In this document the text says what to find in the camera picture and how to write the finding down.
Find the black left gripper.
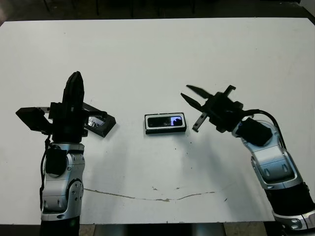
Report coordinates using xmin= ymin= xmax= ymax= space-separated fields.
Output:
xmin=39 ymin=71 xmax=108 ymax=143

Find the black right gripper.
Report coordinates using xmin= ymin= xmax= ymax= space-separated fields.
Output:
xmin=181 ymin=85 xmax=245 ymax=133

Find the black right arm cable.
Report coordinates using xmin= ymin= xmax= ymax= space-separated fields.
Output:
xmin=242 ymin=108 xmax=287 ymax=150

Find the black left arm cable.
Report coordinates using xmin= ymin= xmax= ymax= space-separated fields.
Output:
xmin=39 ymin=137 xmax=54 ymax=197

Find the black box lid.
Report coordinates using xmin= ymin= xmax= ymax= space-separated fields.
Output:
xmin=82 ymin=102 xmax=117 ymax=138

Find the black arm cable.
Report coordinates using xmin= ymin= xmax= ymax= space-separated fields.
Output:
xmin=39 ymin=137 xmax=54 ymax=197
xmin=242 ymin=108 xmax=287 ymax=150

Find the black box with white insert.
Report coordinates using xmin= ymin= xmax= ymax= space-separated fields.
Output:
xmin=144 ymin=112 xmax=187 ymax=135

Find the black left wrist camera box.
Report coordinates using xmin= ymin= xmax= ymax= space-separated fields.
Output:
xmin=15 ymin=107 xmax=54 ymax=135

